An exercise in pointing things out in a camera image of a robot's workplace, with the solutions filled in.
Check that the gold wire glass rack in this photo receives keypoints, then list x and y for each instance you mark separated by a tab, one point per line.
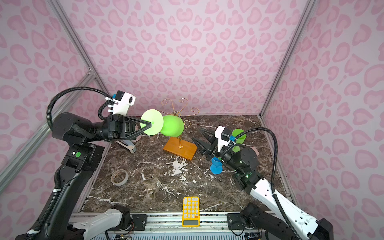
178	113

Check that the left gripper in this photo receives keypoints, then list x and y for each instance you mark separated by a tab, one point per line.
124	128

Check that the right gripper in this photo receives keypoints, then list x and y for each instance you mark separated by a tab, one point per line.
212	151

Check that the tape roll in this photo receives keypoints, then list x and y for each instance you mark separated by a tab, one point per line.
119	178

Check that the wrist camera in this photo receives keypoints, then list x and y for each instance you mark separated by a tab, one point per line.
224	136
121	102

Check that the blue wine glass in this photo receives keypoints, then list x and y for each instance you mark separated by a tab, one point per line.
216	166

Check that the pink metal pen bucket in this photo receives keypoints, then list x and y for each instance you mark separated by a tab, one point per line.
137	139

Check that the orange wooden rack base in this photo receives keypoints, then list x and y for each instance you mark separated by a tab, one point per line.
180	148

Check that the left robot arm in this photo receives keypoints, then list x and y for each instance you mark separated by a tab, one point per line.
77	167

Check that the aluminium front rail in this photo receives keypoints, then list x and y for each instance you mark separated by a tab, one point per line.
144	222

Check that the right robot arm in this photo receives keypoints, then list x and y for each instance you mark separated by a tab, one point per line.
287	221

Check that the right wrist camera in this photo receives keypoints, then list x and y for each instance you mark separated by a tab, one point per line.
224	136

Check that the cream and blue stapler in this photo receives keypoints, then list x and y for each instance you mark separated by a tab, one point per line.
127	145

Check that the pink case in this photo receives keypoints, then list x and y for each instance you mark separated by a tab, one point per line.
256	151

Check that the yellow calculator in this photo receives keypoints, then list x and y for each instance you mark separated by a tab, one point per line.
191	212

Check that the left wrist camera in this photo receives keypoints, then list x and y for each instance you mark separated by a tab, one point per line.
121	102

